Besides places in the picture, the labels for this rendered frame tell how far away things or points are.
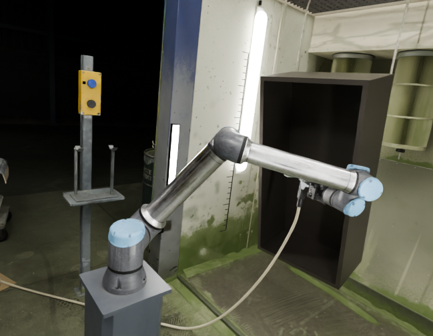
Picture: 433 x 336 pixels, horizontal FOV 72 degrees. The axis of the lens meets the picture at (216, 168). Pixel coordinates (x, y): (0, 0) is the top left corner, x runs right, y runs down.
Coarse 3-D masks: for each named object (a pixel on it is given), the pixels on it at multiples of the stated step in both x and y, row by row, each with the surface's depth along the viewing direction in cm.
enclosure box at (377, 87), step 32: (288, 96) 199; (320, 96) 188; (352, 96) 174; (384, 96) 154; (288, 128) 209; (320, 128) 194; (352, 128) 179; (320, 160) 200; (352, 160) 149; (288, 192) 227; (288, 224) 236; (320, 224) 215; (352, 224) 166; (288, 256) 208; (320, 256) 207; (352, 256) 182
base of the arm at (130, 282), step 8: (112, 272) 126; (120, 272) 125; (128, 272) 126; (136, 272) 129; (144, 272) 135; (104, 280) 129; (112, 280) 126; (120, 280) 126; (128, 280) 126; (136, 280) 128; (144, 280) 133; (104, 288) 128; (112, 288) 126; (120, 288) 126; (128, 288) 126; (136, 288) 128
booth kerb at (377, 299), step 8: (352, 280) 246; (352, 288) 246; (360, 288) 241; (368, 288) 236; (368, 296) 237; (376, 296) 232; (384, 296) 228; (376, 304) 232; (384, 304) 228; (392, 304) 224; (400, 304) 220; (392, 312) 224; (400, 312) 220; (408, 312) 216; (416, 312) 212; (408, 320) 216; (416, 320) 212; (424, 320) 208; (432, 320) 206; (416, 328) 212; (424, 328) 209; (432, 328) 205
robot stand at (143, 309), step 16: (96, 272) 139; (96, 288) 128; (144, 288) 132; (160, 288) 133; (96, 304) 119; (112, 304) 120; (128, 304) 121; (144, 304) 127; (160, 304) 134; (96, 320) 125; (112, 320) 119; (128, 320) 124; (144, 320) 130; (160, 320) 139
